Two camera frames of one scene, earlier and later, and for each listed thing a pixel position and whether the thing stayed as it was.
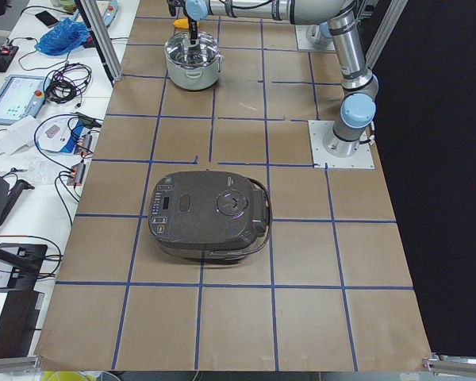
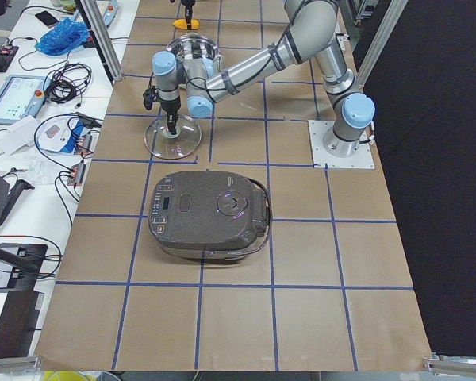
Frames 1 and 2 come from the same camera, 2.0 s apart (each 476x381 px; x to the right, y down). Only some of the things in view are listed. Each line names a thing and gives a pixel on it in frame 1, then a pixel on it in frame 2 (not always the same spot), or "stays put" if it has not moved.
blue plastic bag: x=63 y=38 stays put
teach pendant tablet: x=17 y=96 stays put
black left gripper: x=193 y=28 -> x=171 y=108
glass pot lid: x=179 y=50 -> x=159 y=140
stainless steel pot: x=193 y=66 stays put
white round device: x=59 y=134 stays put
